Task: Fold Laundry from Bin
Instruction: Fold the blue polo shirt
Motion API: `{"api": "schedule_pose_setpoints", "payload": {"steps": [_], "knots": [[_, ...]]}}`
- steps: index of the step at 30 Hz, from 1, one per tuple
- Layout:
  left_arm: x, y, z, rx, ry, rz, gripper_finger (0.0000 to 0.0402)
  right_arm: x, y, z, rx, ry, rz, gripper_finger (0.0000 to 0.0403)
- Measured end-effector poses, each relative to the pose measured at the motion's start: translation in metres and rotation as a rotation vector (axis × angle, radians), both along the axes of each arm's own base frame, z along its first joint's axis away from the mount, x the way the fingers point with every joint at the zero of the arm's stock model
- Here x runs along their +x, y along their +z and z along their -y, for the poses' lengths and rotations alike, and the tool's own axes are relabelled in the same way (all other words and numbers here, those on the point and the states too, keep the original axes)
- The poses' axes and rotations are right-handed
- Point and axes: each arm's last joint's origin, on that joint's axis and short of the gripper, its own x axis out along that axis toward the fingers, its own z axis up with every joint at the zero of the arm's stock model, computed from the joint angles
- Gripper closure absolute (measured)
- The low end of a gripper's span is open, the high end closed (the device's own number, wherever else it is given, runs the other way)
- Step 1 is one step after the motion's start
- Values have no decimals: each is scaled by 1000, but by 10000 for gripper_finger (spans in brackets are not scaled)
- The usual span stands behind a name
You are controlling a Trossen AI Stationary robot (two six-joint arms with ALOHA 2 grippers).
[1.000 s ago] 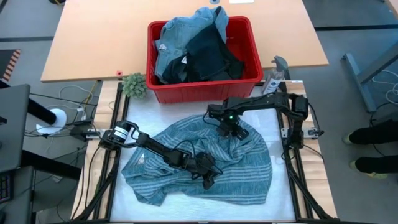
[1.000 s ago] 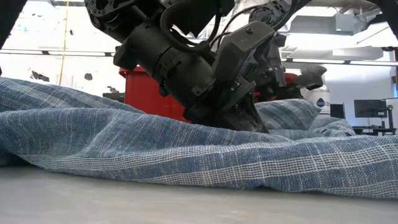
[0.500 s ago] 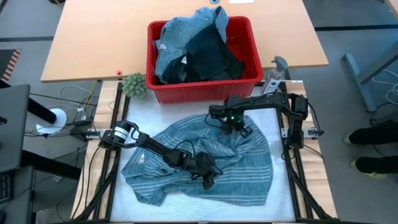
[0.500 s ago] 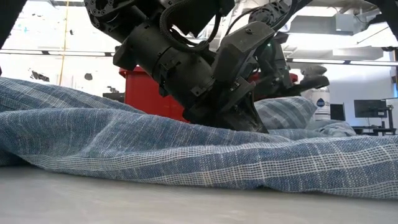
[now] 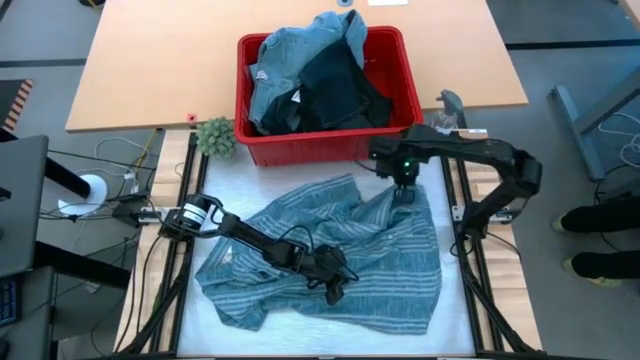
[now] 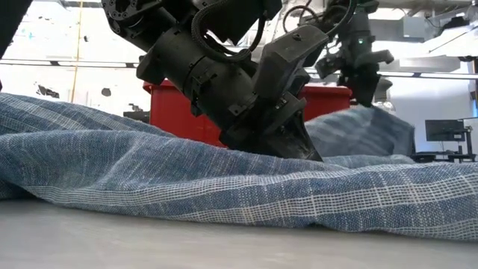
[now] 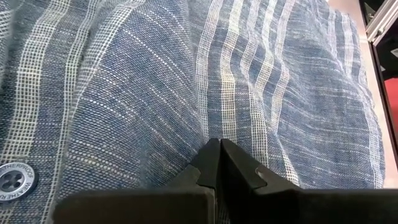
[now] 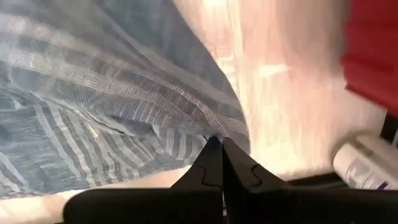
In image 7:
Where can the blue white-striped button shirt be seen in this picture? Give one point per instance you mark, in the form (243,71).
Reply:
(155,93)

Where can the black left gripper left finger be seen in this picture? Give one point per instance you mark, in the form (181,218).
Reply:
(140,207)

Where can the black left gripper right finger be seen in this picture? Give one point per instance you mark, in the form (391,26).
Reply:
(295,208)

